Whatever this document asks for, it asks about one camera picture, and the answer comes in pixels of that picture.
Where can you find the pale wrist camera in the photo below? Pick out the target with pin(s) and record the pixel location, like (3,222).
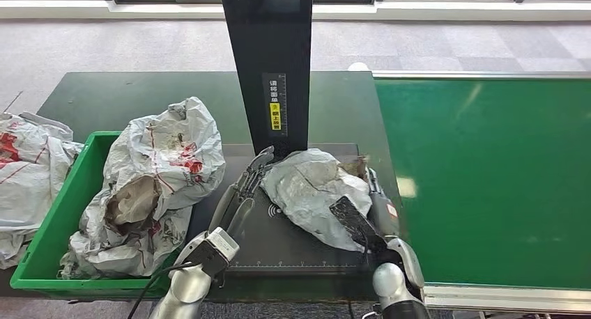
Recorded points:
(353,222)
(214,252)

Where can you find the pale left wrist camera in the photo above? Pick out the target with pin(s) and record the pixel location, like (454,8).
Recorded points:
(214,252)

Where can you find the green plastic crate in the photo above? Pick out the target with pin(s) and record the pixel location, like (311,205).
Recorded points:
(51,234)

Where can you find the pale grey parcel bag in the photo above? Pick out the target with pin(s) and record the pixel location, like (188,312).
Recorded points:
(309,192)

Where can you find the white round knob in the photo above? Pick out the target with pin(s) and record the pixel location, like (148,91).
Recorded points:
(358,67)

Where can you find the white red-printed bag pile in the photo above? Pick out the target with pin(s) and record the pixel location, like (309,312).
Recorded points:
(32,178)

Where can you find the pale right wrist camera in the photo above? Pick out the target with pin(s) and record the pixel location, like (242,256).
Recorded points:
(353,222)

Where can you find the black inbound scanner machine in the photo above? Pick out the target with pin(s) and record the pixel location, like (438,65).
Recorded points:
(272,44)

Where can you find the thin dark rod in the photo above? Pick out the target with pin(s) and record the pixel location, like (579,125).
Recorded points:
(12,101)

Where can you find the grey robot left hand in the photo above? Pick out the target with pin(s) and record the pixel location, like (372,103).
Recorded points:
(235,201)

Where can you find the white parcel bag brown patch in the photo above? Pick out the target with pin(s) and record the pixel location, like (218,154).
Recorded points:
(184,137)

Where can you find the dark green table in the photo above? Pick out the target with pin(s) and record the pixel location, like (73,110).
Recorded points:
(115,100)

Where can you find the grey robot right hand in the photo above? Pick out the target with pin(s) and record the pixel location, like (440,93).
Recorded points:
(385,215)

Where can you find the green conveyor belt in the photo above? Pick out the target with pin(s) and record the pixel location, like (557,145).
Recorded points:
(485,169)

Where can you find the black yellow label sticker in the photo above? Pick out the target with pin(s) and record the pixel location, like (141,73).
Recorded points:
(275,104)

